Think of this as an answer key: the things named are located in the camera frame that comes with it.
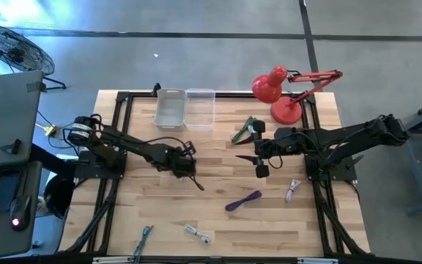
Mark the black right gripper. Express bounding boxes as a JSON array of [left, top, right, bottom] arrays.
[[234, 120, 302, 180]]

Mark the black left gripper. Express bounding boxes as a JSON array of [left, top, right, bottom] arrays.
[[166, 141, 205, 191]]

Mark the green USB cable bundle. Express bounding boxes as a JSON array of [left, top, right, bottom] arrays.
[[232, 116, 258, 144]]

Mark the white USB cable bundle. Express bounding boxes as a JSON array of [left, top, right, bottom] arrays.
[[285, 178, 302, 204], [183, 224, 212, 245]]

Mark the purple USB cable bundle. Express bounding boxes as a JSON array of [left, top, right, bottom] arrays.
[[224, 189, 263, 213]]

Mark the red desk lamp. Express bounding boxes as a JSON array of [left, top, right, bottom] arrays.
[[251, 65, 344, 125]]

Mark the clear plastic container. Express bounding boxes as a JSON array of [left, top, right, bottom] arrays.
[[184, 87, 216, 132]]

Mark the black round stool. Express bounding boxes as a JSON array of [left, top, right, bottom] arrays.
[[43, 175, 75, 220]]

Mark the black computer mouse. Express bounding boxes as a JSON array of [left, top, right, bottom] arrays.
[[9, 195, 32, 232]]

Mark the small black desk clamp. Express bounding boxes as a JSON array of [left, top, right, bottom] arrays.
[[0, 138, 22, 155]]

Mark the dark mouse pad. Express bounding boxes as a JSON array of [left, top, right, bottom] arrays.
[[0, 172, 27, 213]]

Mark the black floor fan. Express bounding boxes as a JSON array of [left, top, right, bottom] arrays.
[[0, 23, 67, 91]]

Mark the teal USB cable bundle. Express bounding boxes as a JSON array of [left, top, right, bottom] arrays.
[[132, 224, 155, 263]]

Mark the grey plastic bin with handles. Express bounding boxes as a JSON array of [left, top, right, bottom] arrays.
[[152, 87, 188, 132]]

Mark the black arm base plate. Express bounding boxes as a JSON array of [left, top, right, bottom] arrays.
[[305, 153, 358, 181], [73, 150, 127, 180]]

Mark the black aluminium table frame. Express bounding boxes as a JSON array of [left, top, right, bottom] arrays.
[[64, 83, 369, 257]]

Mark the silver metal bracket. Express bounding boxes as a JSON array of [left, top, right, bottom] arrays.
[[92, 256, 133, 264], [297, 257, 340, 264]]

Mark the blue-grey metal table frame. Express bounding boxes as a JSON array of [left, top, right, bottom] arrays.
[[381, 93, 422, 216]]

